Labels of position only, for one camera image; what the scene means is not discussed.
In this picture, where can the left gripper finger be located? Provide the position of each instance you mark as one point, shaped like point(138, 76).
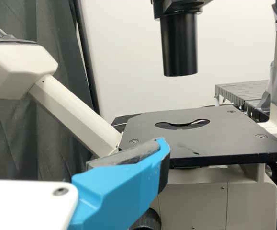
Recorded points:
point(119, 187)

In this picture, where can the cream microscope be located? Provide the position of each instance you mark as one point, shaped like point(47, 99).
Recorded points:
point(212, 136)

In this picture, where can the black platform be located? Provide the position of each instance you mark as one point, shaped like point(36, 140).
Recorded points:
point(243, 89)

